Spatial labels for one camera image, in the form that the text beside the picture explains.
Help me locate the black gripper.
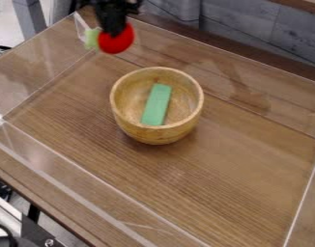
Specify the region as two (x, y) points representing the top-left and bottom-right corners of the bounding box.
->
(89, 0), (144, 38)

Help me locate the red plush fruit green leaf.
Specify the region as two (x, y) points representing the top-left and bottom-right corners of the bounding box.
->
(85, 23), (135, 54)

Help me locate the wooden bowl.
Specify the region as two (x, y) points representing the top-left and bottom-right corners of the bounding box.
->
(110, 67), (204, 145)

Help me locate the green rectangular block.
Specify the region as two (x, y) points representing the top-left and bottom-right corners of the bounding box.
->
(141, 84), (172, 125)

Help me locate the clear acrylic tray enclosure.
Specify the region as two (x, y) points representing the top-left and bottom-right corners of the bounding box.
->
(0, 11), (315, 247)

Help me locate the black metal bracket with cable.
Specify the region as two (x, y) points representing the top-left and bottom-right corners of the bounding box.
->
(0, 217), (68, 247)

